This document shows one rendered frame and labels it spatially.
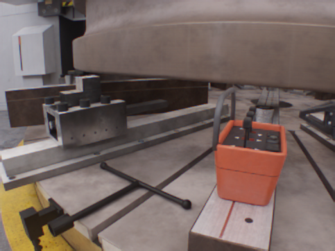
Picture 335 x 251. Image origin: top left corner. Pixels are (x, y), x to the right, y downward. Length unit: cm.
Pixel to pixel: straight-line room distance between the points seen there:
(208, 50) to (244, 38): 17
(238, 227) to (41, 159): 124
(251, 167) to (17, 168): 126
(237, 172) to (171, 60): 82
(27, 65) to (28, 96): 189
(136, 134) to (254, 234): 141
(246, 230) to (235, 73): 76
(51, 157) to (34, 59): 300
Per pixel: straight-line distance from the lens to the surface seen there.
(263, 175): 47
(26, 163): 149
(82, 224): 109
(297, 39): 107
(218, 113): 45
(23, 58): 447
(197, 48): 113
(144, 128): 180
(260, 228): 47
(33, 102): 259
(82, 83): 153
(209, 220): 47
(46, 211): 123
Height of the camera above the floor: 98
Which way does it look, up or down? 17 degrees down
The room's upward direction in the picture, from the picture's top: straight up
